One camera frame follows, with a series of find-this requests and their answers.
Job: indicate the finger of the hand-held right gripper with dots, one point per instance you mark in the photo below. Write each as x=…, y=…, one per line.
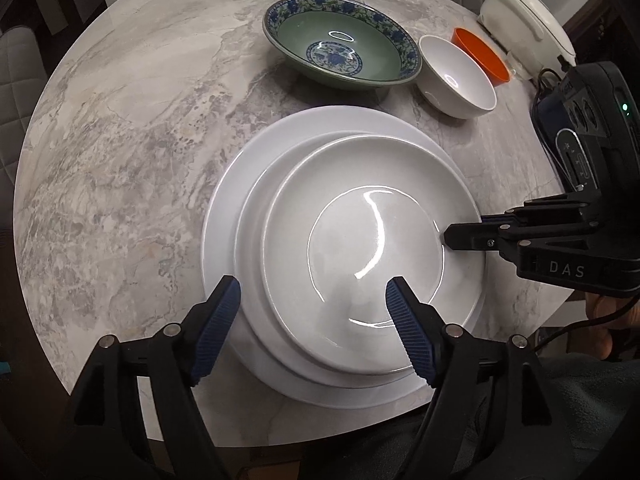
x=545, y=210
x=480, y=237

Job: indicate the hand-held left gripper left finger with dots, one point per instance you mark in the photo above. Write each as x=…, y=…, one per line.
x=217, y=330

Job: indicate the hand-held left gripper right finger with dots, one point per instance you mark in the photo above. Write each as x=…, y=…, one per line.
x=410, y=330

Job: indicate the large white plate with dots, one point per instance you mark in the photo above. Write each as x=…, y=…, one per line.
x=217, y=250

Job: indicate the medium white plate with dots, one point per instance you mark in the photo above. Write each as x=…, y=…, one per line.
x=248, y=250

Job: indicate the small white plate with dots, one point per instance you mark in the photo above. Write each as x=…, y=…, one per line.
x=350, y=185

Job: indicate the orange bowl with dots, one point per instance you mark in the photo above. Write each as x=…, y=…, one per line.
x=487, y=60

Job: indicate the white bowl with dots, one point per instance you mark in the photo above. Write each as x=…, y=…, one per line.
x=450, y=65

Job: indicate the blue patterned green bowl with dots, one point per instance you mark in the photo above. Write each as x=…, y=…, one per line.
x=340, y=30

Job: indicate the person's right hand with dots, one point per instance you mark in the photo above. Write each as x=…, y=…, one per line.
x=607, y=325

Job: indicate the white purple rice cooker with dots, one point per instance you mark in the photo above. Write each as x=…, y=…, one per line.
x=525, y=15

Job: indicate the person's grey fleece clothing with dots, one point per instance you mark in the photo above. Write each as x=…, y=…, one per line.
x=590, y=410

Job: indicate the light grey quilted chair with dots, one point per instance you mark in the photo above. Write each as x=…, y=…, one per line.
x=20, y=85

